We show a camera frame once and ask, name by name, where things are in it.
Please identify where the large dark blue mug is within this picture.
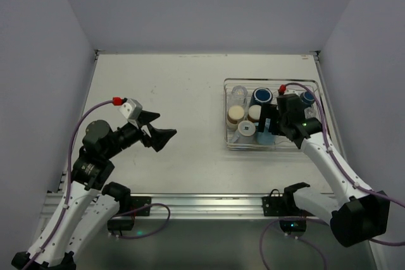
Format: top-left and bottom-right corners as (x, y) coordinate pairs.
(249, 87), (273, 106)

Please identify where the light blue mug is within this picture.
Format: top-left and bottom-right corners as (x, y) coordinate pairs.
(254, 118), (275, 145)

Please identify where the pale grey-blue mug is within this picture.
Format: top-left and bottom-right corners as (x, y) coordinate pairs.
(230, 120), (256, 144)

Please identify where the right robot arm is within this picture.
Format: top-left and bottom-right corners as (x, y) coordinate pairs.
(263, 94), (390, 247)

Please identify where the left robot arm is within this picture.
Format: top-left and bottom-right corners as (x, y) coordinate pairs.
(11, 111), (177, 269)

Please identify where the white cup brown band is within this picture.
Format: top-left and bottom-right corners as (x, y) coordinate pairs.
(247, 104), (261, 123)

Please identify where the small clear glass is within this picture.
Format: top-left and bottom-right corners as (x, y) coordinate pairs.
(304, 107), (317, 119)

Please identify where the small dark blue cup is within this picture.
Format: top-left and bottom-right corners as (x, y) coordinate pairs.
(299, 91), (315, 107)

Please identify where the cream cup brown band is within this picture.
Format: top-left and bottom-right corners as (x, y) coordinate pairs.
(226, 105), (245, 130)

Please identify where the clear faceted glass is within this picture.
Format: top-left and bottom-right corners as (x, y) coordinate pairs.
(229, 85), (248, 107)

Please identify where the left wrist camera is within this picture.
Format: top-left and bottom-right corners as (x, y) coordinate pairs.
(118, 99), (142, 121)

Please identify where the metal wire dish rack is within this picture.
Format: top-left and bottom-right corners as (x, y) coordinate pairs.
(223, 77), (324, 152)

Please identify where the aluminium front rail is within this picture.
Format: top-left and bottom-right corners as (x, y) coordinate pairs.
(39, 191), (374, 220)

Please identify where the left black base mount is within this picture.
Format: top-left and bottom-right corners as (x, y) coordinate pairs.
(107, 196), (152, 234)

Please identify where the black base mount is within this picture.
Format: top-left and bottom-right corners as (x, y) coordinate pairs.
(262, 189), (307, 236)
(107, 196), (152, 234)

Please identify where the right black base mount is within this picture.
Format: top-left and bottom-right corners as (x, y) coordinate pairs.
(262, 189), (307, 236)

